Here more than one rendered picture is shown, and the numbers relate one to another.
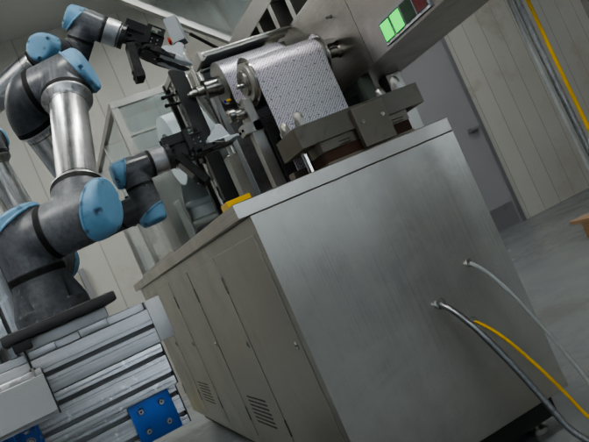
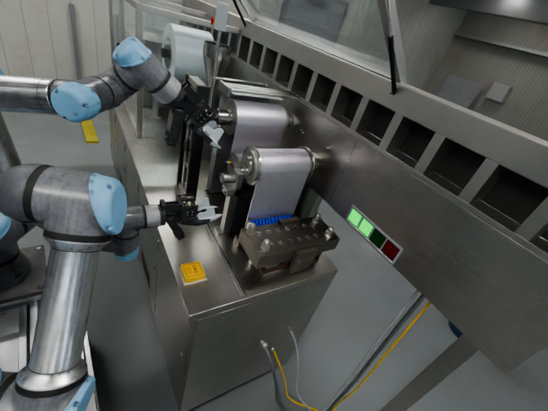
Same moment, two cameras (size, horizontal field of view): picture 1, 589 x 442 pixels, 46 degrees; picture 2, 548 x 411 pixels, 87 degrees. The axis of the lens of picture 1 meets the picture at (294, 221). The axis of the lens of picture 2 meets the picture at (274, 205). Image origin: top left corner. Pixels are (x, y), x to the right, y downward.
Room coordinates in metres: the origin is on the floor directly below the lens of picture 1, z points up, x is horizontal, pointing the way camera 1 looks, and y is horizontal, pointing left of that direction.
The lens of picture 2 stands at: (1.11, 0.16, 1.74)
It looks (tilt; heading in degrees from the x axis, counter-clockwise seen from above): 33 degrees down; 340
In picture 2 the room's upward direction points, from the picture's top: 18 degrees clockwise
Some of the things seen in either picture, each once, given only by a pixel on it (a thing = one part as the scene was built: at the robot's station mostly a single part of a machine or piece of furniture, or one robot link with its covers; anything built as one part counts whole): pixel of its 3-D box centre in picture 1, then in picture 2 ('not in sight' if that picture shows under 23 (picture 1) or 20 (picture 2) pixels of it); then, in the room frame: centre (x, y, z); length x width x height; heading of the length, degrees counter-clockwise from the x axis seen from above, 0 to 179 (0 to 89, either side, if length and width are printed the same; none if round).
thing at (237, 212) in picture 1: (235, 235); (181, 143); (2.96, 0.25, 0.88); 2.52 x 0.66 x 0.04; 21
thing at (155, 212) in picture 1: (142, 206); (121, 241); (1.87, 0.36, 1.01); 0.11 x 0.08 x 0.11; 83
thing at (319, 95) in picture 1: (309, 108); (275, 204); (2.06, -0.18, 1.10); 0.23 x 0.01 x 0.18; 111
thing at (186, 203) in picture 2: (185, 147); (178, 210); (1.92, 0.19, 1.12); 0.12 x 0.08 x 0.09; 111
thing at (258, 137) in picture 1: (259, 150); (227, 203); (2.09, 0.01, 1.05); 0.06 x 0.05 x 0.31; 111
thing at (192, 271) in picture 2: (236, 203); (192, 271); (1.84, 0.12, 0.91); 0.07 x 0.07 x 0.02; 21
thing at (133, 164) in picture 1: (132, 171); (125, 219); (1.86, 0.34, 1.11); 0.11 x 0.08 x 0.09; 111
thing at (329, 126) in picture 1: (350, 123); (290, 239); (1.96, -0.26, 1.00); 0.40 x 0.16 x 0.06; 111
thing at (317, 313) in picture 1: (281, 331); (178, 198); (2.97, 0.24, 0.43); 2.52 x 0.64 x 0.86; 21
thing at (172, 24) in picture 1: (173, 32); (219, 15); (2.60, 0.13, 1.66); 0.07 x 0.07 x 0.10; 87
